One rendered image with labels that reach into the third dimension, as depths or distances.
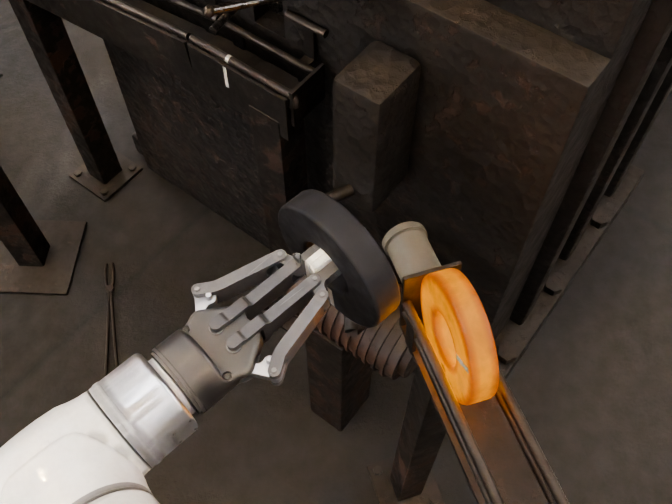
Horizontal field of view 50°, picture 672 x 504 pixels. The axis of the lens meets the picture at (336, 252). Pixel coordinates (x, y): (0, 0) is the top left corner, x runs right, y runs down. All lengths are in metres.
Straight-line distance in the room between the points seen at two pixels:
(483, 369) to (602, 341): 0.95
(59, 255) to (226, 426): 0.59
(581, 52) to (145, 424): 0.62
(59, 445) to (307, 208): 0.30
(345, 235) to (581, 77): 0.35
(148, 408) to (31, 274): 1.20
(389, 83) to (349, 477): 0.85
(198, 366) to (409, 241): 0.36
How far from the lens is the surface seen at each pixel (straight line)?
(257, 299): 0.69
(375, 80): 0.93
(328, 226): 0.67
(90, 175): 1.94
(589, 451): 1.60
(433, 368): 0.85
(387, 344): 1.04
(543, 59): 0.89
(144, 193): 1.88
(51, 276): 1.80
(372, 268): 0.67
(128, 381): 0.65
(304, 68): 1.09
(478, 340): 0.77
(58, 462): 0.63
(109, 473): 0.62
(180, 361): 0.65
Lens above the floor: 1.46
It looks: 58 degrees down
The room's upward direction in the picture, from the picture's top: straight up
